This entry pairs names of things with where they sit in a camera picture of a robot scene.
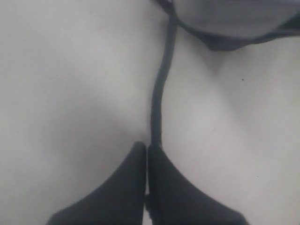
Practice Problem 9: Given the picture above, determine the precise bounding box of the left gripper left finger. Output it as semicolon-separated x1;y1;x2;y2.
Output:
47;142;147;225

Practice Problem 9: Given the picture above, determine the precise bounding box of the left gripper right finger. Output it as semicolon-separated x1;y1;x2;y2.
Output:
148;145;248;225

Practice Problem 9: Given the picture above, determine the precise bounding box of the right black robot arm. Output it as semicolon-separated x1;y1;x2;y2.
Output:
176;15;300;52

